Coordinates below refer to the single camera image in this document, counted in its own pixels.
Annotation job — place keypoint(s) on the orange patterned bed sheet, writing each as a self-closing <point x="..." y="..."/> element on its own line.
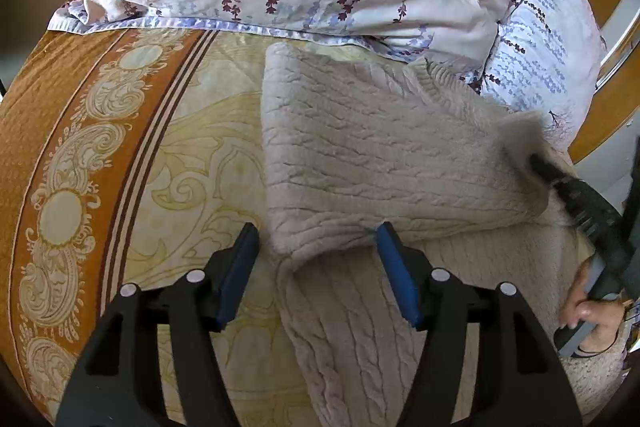
<point x="130" y="187"/>

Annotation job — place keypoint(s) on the blue floral pillow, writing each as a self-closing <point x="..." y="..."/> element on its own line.
<point x="540" y="32"/>

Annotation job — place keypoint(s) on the person's right hand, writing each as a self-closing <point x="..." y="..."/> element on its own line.
<point x="590" y="307"/>

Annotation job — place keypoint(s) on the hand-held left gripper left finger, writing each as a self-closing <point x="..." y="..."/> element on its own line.
<point x="239" y="268"/>

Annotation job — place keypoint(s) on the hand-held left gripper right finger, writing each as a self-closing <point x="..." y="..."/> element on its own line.
<point x="398" y="272"/>

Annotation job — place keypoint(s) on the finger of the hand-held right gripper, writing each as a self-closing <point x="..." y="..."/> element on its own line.
<point x="550" y="173"/>

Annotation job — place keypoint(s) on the wooden bed frame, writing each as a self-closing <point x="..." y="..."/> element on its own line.
<point x="607" y="72"/>

